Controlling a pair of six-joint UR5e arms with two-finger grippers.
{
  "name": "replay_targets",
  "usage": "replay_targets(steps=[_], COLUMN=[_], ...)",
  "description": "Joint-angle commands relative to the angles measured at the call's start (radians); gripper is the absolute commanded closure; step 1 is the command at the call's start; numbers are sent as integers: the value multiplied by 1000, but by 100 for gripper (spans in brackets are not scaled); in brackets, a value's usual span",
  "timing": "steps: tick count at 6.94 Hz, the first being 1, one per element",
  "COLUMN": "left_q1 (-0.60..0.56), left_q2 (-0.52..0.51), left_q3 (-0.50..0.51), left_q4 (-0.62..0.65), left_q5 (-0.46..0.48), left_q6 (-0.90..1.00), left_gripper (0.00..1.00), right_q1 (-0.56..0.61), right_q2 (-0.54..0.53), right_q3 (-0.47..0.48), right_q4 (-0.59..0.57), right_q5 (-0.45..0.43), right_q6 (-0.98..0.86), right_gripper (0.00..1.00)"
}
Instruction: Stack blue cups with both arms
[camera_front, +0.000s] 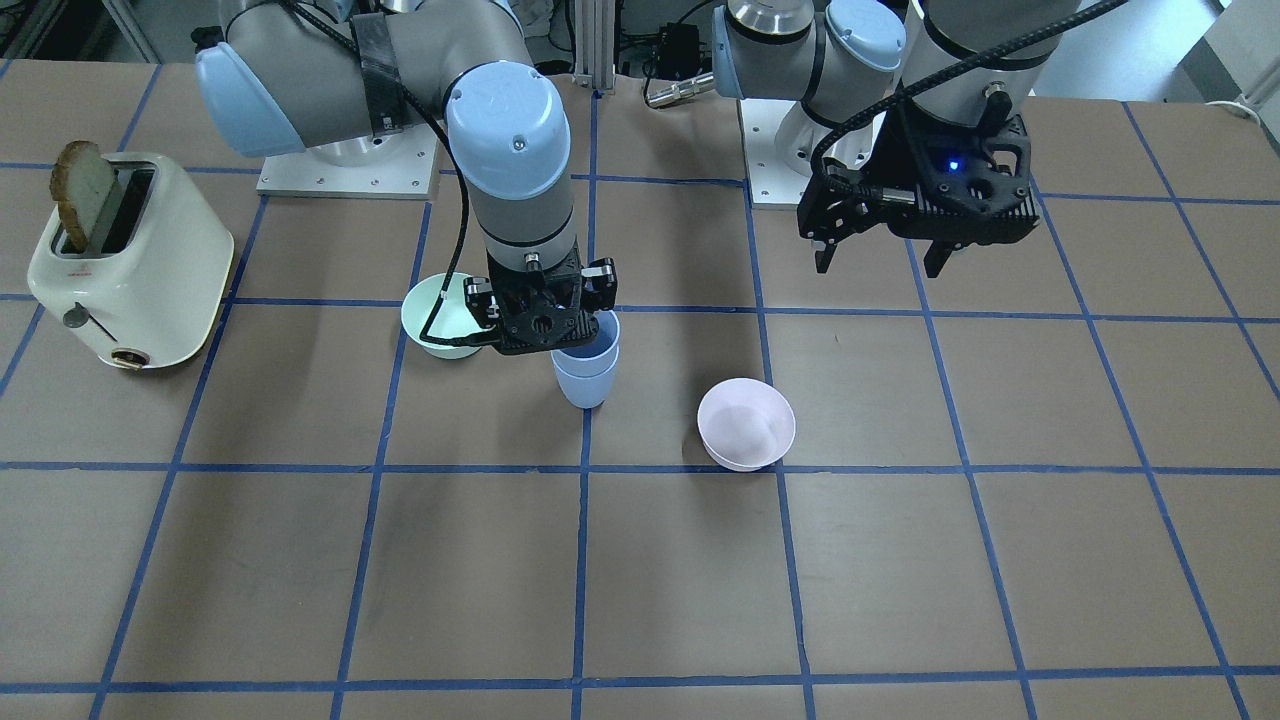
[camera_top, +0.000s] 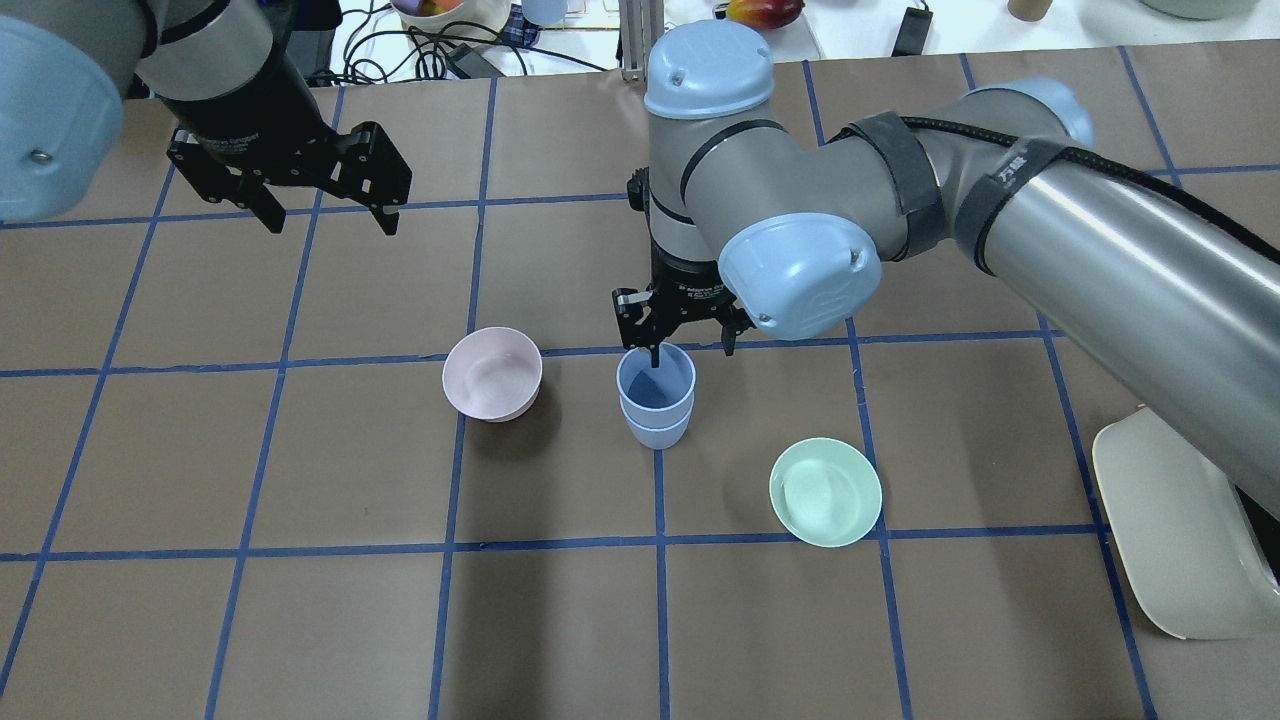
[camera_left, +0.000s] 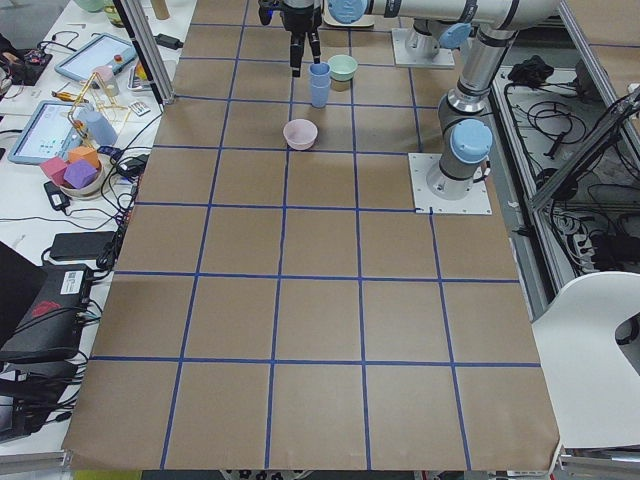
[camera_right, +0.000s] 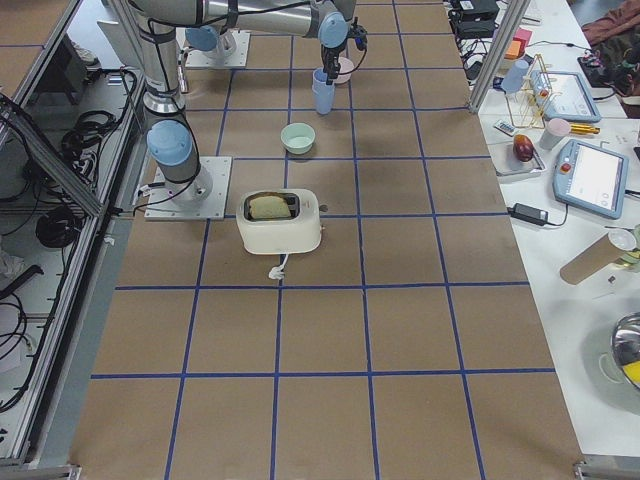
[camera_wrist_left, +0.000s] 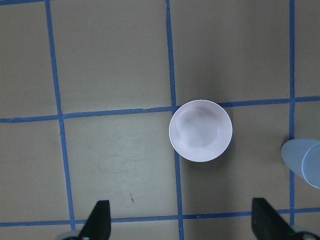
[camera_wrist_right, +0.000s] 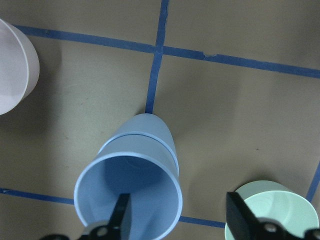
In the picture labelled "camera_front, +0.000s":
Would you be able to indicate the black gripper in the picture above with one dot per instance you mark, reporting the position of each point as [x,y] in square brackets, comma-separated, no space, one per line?
[601,279]
[908,150]

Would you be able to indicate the light blue cup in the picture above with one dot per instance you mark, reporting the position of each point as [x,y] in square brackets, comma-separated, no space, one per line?
[598,355]

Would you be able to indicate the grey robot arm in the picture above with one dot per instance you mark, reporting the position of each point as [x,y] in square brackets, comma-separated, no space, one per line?
[286,76]
[970,63]

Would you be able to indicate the mint green bowl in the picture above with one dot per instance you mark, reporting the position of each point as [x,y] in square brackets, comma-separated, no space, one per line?
[454,320]

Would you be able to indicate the pink bowl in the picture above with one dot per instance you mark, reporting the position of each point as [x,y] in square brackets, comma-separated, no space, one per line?
[745,425]

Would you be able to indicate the cream toaster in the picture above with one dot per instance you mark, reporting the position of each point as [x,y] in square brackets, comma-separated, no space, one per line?
[146,292]

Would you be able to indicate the bread slice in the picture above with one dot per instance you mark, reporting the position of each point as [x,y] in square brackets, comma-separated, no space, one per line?
[80,185]

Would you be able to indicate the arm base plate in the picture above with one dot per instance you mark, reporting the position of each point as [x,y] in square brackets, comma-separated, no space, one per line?
[777,137]

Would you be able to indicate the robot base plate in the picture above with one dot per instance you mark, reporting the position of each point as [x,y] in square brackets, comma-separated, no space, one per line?
[394,167]

